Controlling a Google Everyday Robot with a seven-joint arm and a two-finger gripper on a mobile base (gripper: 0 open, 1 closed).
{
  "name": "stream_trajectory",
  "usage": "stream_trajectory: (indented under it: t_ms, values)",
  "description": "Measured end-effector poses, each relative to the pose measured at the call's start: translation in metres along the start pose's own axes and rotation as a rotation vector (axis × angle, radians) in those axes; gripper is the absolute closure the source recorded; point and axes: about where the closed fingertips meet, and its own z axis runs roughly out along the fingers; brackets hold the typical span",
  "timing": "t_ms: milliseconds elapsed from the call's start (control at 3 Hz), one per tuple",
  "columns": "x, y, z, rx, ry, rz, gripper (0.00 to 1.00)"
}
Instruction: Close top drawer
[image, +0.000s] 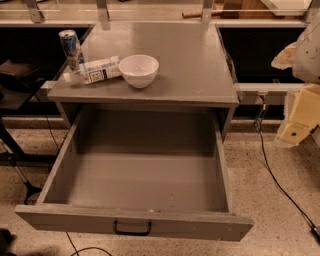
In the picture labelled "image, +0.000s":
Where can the white ceramic bowl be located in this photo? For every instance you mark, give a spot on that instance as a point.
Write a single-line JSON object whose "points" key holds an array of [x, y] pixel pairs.
{"points": [[139, 70]]}

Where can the black top drawer handle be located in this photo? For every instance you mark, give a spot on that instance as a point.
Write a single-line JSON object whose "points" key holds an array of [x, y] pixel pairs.
{"points": [[132, 229]]}

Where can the white milk carton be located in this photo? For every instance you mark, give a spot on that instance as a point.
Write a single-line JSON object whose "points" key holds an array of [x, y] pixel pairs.
{"points": [[95, 71]]}

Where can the blue energy drink can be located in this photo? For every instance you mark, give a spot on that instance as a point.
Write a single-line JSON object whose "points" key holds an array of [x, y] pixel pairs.
{"points": [[72, 49]]}

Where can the black tripod stand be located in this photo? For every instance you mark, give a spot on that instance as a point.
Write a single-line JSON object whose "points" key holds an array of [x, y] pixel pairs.
{"points": [[30, 189]]}

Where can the grey drawer cabinet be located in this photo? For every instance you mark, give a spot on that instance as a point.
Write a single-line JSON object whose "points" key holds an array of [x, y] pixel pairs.
{"points": [[193, 70]]}

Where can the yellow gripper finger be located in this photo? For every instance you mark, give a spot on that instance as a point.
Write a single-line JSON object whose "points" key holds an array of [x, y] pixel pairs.
{"points": [[301, 115]]}

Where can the grey top drawer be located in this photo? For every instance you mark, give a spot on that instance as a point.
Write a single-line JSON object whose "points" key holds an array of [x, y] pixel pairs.
{"points": [[167, 168]]}

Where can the metal frame rail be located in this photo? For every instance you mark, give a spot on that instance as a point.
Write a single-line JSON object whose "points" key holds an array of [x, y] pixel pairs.
{"points": [[271, 93]]}

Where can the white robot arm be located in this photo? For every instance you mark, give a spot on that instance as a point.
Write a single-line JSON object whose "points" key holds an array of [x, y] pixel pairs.
{"points": [[302, 56]]}

